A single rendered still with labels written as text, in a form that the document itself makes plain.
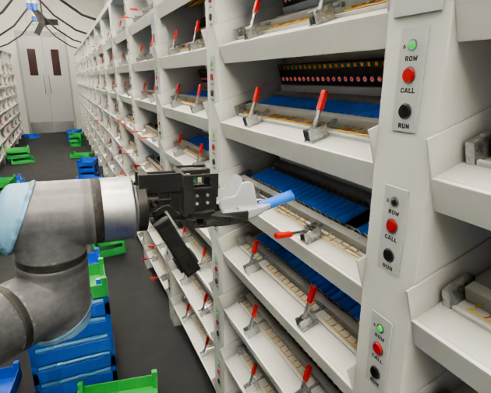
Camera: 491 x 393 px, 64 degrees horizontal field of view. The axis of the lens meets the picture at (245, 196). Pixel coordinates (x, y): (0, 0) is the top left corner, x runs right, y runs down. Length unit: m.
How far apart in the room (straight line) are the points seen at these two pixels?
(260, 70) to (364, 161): 0.61
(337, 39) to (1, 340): 0.60
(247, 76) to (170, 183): 0.61
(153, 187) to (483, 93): 0.44
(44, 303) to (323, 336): 0.52
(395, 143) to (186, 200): 0.29
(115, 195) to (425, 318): 0.44
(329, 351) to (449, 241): 0.35
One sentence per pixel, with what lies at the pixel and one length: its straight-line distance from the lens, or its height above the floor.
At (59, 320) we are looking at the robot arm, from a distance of 0.60.
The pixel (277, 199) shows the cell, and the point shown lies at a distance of 0.66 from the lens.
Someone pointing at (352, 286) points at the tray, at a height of 0.89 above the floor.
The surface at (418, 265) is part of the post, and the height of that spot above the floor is 0.98.
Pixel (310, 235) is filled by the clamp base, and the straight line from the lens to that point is 0.77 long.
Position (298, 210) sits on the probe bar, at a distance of 0.86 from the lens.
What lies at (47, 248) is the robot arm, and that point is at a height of 1.01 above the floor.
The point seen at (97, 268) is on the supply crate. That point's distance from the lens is 1.82.
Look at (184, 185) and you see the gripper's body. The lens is 0.56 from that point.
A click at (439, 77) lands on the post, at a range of 0.51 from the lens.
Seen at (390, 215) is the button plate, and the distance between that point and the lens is 0.57.
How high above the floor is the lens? 1.21
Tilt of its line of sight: 17 degrees down
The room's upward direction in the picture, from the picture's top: straight up
